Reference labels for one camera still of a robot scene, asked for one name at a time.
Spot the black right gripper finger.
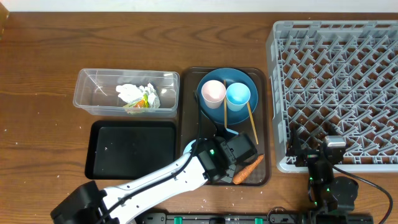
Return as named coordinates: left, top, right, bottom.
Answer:
left=288, top=126, right=302, bottom=151
left=325, top=121, right=339, bottom=136

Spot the orange carrot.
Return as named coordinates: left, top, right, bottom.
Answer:
left=233, top=154, right=264, bottom=185

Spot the wooden chopstick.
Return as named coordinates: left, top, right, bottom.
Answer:
left=223, top=80, right=228, bottom=128
left=246, top=101, right=259, bottom=144

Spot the green food wrapper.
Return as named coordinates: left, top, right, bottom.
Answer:
left=123, top=83, right=160, bottom=114

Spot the white tissue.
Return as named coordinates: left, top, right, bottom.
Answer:
left=116, top=83, right=145, bottom=103

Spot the light blue rice bowl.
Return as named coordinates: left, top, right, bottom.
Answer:
left=183, top=128, right=238, bottom=154

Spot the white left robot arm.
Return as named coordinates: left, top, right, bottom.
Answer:
left=50, top=128, right=258, bottom=223

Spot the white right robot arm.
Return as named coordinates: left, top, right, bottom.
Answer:
left=286, top=128, right=359, bottom=223

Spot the grey plastic dishwasher rack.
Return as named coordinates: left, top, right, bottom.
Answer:
left=266, top=21, right=397, bottom=173

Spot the clear plastic waste bin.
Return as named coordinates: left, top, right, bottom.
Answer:
left=73, top=68, right=180, bottom=118

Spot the brown serving tray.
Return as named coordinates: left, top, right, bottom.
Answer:
left=179, top=67, right=271, bottom=186

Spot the pink plastic cup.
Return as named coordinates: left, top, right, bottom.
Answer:
left=201, top=80, right=226, bottom=109

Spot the light blue plastic cup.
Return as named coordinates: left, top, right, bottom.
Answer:
left=226, top=83, right=251, bottom=111

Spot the black plastic tray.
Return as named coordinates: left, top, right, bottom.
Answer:
left=85, top=120, right=176, bottom=180

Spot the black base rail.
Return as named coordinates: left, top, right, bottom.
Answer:
left=135, top=211, right=374, bottom=224

